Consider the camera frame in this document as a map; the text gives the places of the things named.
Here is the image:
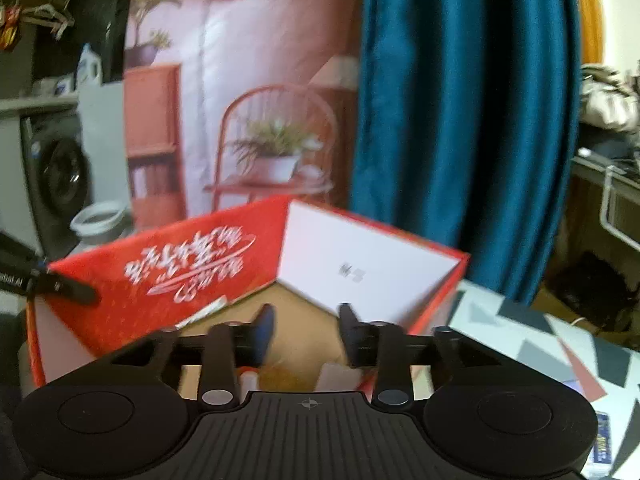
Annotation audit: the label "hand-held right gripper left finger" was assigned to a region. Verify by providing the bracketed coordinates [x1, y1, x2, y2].
[107, 304, 277, 406]

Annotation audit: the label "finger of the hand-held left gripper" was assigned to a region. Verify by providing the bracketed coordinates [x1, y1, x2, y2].
[31, 272, 100, 307]
[0, 232, 50, 269]

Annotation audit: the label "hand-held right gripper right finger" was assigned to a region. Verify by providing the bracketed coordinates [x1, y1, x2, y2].
[337, 302, 496, 409]

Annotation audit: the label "red cardboard box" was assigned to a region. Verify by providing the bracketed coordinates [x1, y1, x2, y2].
[27, 195, 471, 397]

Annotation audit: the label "white flat item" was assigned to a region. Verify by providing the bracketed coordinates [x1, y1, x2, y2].
[317, 362, 374, 392]

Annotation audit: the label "gold item in clear case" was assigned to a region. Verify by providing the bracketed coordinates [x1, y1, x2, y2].
[257, 364, 319, 392]

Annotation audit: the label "white and red tube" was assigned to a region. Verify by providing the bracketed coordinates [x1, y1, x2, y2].
[239, 367, 261, 399]

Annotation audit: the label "white round pot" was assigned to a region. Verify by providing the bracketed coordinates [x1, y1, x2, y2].
[70, 200, 129, 254]

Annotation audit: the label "grey washing machine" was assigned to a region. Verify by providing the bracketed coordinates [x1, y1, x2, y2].
[20, 105, 97, 262]

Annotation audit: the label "white detergent bottle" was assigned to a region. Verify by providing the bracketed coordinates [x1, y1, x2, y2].
[76, 44, 105, 89]

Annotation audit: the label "red hanging ornaments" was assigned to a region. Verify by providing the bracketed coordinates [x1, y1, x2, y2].
[0, 4, 24, 52]

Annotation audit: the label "dark bag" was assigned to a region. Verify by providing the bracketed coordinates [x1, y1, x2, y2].
[545, 252, 639, 334]

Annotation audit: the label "blue curtain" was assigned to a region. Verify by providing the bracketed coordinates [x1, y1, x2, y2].
[347, 0, 584, 307]

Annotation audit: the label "printed furniture backdrop cloth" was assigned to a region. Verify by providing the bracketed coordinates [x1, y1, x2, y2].
[122, 0, 364, 242]

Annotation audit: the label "blue and yellow packet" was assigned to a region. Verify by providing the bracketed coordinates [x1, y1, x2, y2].
[584, 410, 614, 479]

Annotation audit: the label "grey desk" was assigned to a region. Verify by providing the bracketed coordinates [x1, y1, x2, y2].
[570, 150, 640, 282]

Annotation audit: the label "white cloth bag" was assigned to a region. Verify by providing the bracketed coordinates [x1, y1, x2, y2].
[580, 64, 640, 132]

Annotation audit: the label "orange curtain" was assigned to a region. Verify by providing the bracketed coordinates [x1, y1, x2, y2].
[572, 0, 604, 67]

